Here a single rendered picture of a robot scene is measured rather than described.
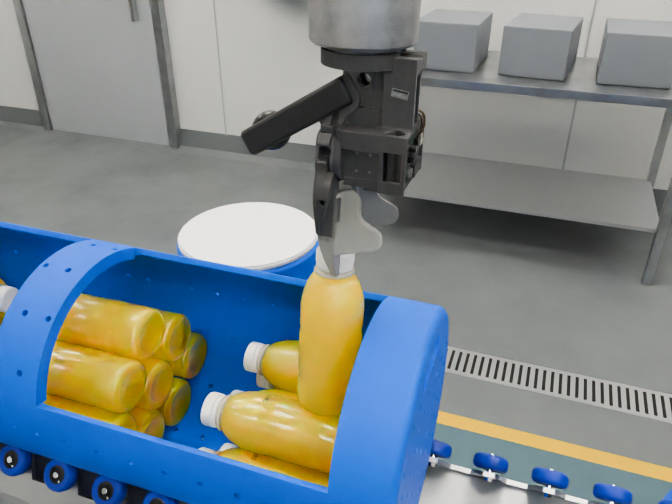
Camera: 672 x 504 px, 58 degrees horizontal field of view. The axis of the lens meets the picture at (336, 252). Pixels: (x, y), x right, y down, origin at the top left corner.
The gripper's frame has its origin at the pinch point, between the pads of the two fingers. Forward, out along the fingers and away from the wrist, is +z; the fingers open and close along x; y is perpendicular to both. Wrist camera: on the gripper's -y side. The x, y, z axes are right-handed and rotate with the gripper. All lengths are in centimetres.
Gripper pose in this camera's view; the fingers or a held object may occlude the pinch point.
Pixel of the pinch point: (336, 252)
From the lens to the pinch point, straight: 61.2
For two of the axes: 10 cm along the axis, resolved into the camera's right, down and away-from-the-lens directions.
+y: 9.4, 1.8, -2.8
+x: 3.3, -4.6, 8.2
